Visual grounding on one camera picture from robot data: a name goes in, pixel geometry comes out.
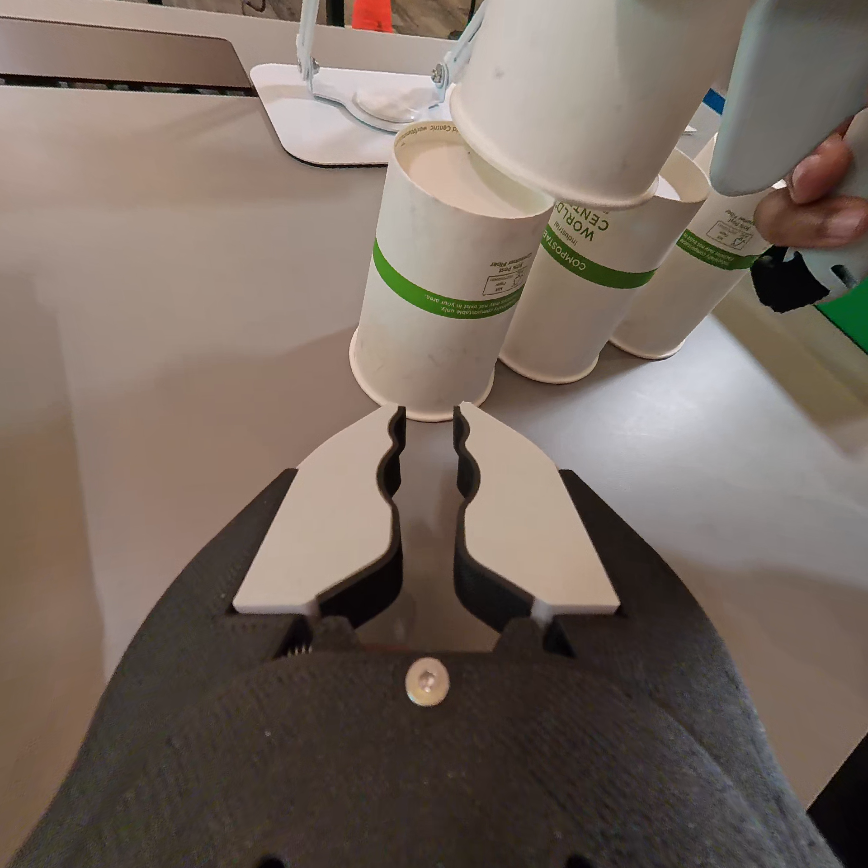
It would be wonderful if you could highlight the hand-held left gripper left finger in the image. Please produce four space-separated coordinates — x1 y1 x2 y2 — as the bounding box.
232 405 406 628

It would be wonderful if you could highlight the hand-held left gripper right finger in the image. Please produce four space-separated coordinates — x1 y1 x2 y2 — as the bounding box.
452 401 623 630

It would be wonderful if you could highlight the white paper cup green band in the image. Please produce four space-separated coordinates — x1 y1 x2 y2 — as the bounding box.
500 173 662 384
349 121 558 423
609 146 770 360
449 0 750 209

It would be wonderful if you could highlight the grey desk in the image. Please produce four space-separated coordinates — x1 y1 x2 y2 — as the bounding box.
0 68 868 835
0 0 489 96

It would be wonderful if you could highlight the person's right hand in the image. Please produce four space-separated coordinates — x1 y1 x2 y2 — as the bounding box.
753 112 868 250

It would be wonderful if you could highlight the green plastic bin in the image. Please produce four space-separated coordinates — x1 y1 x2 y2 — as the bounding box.
814 292 868 357

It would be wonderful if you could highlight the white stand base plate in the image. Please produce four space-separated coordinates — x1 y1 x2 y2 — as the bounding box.
250 0 489 167

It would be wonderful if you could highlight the dark cable tray cover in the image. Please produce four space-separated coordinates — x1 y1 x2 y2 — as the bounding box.
0 17 259 92

